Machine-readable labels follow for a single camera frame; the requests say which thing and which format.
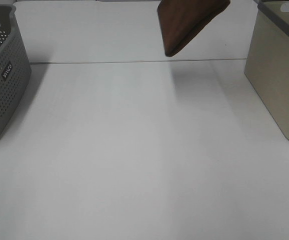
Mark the brown towel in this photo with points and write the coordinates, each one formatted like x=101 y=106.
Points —
x=181 y=20

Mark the beige plastic basket grey rim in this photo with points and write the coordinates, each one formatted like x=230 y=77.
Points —
x=267 y=64

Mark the grey perforated plastic basket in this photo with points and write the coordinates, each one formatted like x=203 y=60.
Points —
x=15 y=69

